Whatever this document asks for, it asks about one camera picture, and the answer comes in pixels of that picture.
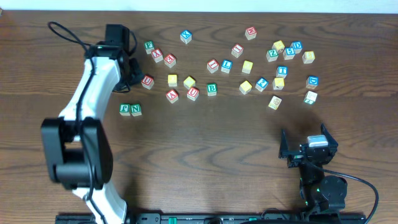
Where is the yellow C block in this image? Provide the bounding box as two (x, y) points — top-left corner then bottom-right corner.
(183, 76), (196, 90)

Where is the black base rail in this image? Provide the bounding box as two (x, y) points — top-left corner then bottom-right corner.
(55, 212), (367, 224)

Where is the blue 5 block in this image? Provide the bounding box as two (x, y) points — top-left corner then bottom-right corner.
(283, 47), (295, 60)

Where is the green J block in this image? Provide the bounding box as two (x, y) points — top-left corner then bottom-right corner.
(119, 103), (131, 116)

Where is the green N block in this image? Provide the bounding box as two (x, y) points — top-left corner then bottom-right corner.
(130, 103), (142, 116)

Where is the yellow block plain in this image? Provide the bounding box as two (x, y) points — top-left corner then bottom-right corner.
(168, 74), (178, 87)

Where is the blue D block upper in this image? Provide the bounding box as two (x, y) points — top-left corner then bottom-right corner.
(290, 41), (303, 54)

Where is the green F block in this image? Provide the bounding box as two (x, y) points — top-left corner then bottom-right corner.
(144, 40), (155, 54)

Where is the red i block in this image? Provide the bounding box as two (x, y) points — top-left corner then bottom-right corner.
(206, 58), (219, 73)
(231, 44), (244, 58)

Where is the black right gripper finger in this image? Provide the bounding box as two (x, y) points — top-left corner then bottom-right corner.
(320, 123), (338, 148)
(279, 129), (292, 159)

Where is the yellow block top right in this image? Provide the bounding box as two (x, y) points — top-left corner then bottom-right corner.
(272, 40), (285, 54)

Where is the red I block upper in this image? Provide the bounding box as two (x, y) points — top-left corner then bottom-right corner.
(231, 44), (244, 58)

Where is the yellow S block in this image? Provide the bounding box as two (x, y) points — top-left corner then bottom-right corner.
(239, 80), (252, 95)

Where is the red I block lower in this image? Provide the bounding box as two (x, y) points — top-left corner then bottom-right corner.
(206, 58), (219, 73)

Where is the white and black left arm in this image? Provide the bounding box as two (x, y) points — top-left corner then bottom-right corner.
(40, 45), (132, 223)

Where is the yellow O block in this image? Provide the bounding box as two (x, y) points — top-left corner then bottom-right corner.
(242, 60), (254, 74)

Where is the yellow K block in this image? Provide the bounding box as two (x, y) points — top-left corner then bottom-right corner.
(272, 77), (285, 90)

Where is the yellow 8 block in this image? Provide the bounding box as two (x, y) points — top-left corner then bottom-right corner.
(302, 51), (315, 64)

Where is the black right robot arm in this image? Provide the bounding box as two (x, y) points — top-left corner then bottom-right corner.
(279, 125), (348, 218)

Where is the red A block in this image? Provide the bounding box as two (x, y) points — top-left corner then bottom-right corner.
(166, 89), (179, 103)

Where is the blue L block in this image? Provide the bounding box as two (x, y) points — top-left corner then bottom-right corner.
(221, 60), (233, 73)

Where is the blue D block lower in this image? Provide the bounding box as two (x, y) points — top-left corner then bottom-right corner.
(306, 76), (319, 89)

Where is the red M block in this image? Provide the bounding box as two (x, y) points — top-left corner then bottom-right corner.
(245, 26), (257, 40)

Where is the red U block left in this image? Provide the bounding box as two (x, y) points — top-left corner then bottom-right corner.
(141, 75), (154, 90)

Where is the red u block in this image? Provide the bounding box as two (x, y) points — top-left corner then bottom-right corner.
(187, 87), (200, 101)
(141, 75), (154, 90)

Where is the yellow snail block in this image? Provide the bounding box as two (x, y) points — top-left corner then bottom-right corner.
(268, 96), (282, 110)

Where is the blue d block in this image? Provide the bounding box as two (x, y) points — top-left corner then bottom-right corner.
(290, 41), (303, 54)
(306, 76), (319, 89)

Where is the green 7 block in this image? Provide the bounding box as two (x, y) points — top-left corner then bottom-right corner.
(303, 91), (318, 105)

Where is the blue T block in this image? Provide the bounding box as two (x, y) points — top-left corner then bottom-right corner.
(275, 66), (289, 78)

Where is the red U block centre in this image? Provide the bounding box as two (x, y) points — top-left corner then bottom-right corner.
(187, 87), (200, 101)

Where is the blue X block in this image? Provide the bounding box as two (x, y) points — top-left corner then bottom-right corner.
(180, 30), (192, 44)

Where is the green B block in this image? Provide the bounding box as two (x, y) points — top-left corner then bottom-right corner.
(206, 83), (218, 96)

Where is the green Z block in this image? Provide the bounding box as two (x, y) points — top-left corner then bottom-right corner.
(266, 49), (279, 62)

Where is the red X block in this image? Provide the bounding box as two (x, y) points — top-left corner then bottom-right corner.
(151, 48), (163, 63)

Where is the blue 2 block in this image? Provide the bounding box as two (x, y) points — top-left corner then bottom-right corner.
(255, 77), (269, 92)

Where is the red E block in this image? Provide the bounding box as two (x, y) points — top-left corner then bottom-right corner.
(164, 54), (177, 68)

